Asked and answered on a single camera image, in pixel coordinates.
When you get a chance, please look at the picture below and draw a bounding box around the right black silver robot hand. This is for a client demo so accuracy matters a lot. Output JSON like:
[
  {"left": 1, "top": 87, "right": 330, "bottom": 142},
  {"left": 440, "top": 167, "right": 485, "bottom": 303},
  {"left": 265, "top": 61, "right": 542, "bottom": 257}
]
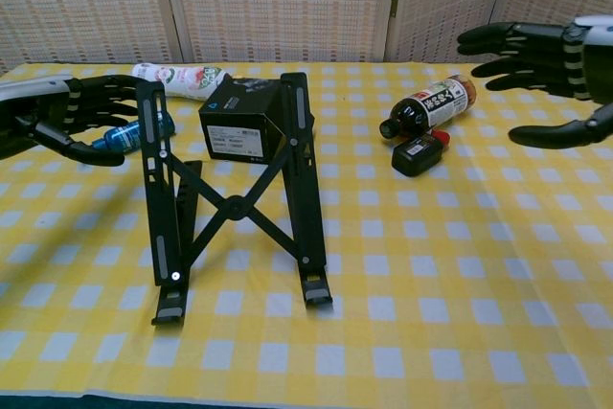
[{"left": 457, "top": 15, "right": 613, "bottom": 149}]

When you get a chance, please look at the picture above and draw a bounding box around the black cardboard product box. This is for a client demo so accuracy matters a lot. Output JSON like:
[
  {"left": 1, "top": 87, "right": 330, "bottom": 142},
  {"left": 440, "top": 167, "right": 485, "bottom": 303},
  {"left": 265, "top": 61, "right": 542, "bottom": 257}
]
[{"left": 197, "top": 77, "right": 288, "bottom": 165}]

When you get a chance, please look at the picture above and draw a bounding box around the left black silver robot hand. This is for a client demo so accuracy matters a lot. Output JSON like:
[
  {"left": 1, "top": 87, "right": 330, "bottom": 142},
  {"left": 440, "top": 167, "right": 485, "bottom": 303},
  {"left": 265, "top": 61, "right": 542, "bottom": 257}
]
[{"left": 0, "top": 74, "right": 145, "bottom": 169}]

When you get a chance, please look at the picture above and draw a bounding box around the small black red device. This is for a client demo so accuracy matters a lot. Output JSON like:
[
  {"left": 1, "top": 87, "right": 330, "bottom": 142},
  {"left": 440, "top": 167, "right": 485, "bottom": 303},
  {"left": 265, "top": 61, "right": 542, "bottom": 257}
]
[{"left": 391, "top": 129, "right": 452, "bottom": 178}]

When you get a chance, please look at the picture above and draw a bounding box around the white drink bottle yellow cap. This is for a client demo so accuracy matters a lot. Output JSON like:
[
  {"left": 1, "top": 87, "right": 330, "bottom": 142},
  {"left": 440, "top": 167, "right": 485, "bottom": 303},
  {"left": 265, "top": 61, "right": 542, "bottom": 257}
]
[{"left": 131, "top": 62, "right": 235, "bottom": 102}]

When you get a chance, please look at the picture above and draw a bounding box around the yellow white checkered tablecloth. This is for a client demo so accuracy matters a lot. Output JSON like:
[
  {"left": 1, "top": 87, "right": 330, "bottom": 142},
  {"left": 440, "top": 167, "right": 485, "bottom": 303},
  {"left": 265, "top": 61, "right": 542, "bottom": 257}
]
[{"left": 0, "top": 59, "right": 613, "bottom": 403}]

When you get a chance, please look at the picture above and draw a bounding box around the blue spray bottle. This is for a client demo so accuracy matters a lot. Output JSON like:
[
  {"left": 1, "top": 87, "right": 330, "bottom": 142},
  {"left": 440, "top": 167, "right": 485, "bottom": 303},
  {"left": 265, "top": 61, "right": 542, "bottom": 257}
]
[{"left": 90, "top": 110, "right": 176, "bottom": 151}]

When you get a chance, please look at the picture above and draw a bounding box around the black folding stand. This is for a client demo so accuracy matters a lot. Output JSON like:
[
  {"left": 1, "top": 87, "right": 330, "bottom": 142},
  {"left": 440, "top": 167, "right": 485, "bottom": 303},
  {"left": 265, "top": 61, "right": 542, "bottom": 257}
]
[{"left": 135, "top": 72, "right": 334, "bottom": 329}]

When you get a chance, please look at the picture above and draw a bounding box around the dark tea bottle printed label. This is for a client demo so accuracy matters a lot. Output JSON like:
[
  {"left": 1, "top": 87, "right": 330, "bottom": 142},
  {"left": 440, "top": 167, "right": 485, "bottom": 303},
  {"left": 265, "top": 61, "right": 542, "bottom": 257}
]
[{"left": 378, "top": 74, "right": 479, "bottom": 140}]

